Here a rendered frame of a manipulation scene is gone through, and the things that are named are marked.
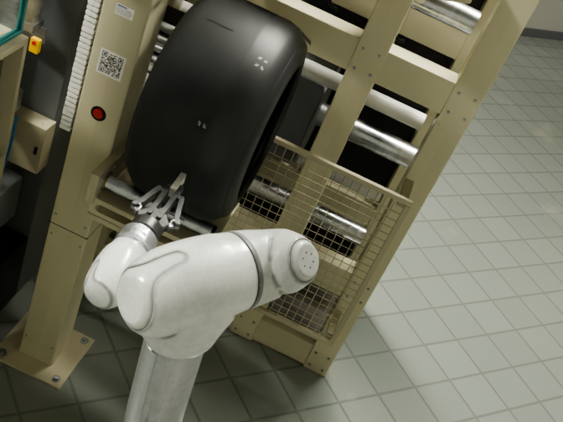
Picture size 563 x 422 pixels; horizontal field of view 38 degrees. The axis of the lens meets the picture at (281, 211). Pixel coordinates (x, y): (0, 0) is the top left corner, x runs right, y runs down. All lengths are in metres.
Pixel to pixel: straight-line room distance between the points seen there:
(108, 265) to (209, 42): 0.62
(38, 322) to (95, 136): 0.80
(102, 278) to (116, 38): 0.74
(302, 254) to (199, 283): 0.18
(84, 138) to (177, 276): 1.28
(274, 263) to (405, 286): 2.79
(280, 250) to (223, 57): 0.85
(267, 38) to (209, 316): 1.02
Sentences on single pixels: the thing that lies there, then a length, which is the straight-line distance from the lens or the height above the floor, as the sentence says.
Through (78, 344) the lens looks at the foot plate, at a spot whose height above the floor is 0.01.
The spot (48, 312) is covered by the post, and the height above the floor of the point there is 0.25.
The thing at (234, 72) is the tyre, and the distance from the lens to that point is 2.03.
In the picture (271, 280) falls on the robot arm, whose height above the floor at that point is 1.51.
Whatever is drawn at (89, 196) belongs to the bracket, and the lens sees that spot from 2.38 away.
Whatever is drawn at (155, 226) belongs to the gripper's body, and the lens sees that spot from 1.92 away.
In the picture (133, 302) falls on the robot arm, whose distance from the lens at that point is 1.23.
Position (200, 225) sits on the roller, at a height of 0.92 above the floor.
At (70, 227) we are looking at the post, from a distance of 2.63.
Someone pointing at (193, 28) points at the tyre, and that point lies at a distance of 2.10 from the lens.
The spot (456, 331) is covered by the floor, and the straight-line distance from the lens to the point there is 3.99.
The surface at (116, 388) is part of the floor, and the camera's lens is 3.06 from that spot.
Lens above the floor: 2.33
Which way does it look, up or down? 34 degrees down
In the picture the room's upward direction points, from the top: 24 degrees clockwise
